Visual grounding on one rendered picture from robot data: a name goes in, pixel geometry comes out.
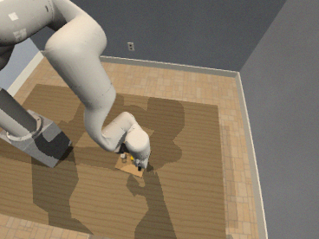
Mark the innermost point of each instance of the tan mat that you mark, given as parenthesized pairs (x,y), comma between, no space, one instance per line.
(126,164)

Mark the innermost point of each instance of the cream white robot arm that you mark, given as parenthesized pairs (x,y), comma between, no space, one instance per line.
(74,53)

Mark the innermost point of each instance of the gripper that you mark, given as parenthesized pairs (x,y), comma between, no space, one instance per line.
(143,164)

